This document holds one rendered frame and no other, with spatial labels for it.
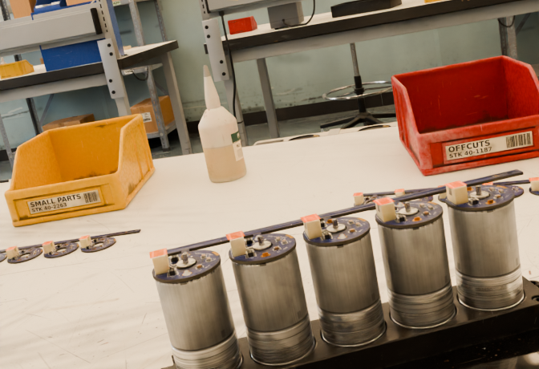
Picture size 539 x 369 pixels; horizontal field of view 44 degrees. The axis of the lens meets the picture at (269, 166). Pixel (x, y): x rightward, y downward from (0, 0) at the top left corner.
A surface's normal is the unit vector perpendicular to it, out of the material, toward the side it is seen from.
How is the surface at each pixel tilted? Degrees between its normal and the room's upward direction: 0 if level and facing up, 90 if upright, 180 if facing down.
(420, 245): 90
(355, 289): 90
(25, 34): 90
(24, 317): 0
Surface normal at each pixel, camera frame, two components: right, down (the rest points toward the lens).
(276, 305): 0.11, 0.23
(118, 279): -0.18, -0.95
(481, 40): -0.19, 0.29
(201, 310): 0.36, 0.18
